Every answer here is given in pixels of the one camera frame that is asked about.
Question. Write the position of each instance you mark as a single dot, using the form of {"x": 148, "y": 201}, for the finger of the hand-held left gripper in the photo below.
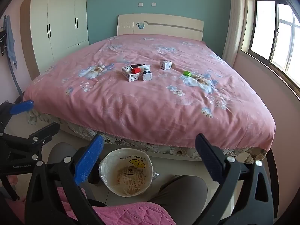
{"x": 46, "y": 131}
{"x": 21, "y": 107}

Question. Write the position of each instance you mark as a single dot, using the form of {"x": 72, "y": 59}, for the bed base with floral skirt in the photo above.
{"x": 164, "y": 146}

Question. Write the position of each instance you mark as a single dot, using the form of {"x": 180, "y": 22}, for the black foam tube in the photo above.
{"x": 136, "y": 65}

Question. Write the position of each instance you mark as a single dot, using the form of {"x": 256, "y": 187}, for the blue hanging garment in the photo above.
{"x": 10, "y": 42}

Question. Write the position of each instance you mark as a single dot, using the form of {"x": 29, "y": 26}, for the small green box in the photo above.
{"x": 187, "y": 73}

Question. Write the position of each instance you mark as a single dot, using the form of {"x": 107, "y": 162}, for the pink floral blanket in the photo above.
{"x": 140, "y": 105}

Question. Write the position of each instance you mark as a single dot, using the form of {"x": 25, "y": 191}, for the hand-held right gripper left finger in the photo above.
{"x": 90, "y": 159}

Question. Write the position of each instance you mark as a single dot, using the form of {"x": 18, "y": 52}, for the cream wardrobe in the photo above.
{"x": 58, "y": 25}

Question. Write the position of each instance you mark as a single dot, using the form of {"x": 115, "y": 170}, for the small red box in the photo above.
{"x": 135, "y": 70}

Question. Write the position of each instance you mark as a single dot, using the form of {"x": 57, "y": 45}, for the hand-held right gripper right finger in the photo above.
{"x": 209, "y": 160}

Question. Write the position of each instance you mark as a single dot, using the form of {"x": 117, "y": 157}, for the person's left hand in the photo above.
{"x": 13, "y": 181}

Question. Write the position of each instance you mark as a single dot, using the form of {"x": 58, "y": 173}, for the pink quilted cloth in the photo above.
{"x": 131, "y": 215}

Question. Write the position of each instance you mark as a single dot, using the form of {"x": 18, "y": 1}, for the black hanging bag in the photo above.
{"x": 2, "y": 42}

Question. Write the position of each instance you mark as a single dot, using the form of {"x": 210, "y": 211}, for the white tube with black label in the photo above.
{"x": 146, "y": 73}

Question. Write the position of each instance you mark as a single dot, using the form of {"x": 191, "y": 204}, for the white round waste bin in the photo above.
{"x": 126, "y": 180}

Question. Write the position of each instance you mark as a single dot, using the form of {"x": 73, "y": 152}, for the white box with black print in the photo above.
{"x": 133, "y": 77}

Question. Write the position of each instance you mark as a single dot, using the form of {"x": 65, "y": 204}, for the cream bed headboard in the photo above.
{"x": 164, "y": 27}

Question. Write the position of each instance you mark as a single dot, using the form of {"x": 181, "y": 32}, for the cream curtain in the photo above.
{"x": 234, "y": 28}

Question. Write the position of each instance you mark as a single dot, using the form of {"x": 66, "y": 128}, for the person's right leg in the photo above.
{"x": 180, "y": 192}

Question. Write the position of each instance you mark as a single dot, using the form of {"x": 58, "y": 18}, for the frosted plastic cup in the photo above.
{"x": 120, "y": 59}

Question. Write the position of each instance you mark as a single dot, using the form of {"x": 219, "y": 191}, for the small white box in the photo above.
{"x": 166, "y": 65}

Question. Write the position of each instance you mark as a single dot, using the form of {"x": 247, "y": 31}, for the window with dark frame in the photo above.
{"x": 276, "y": 28}

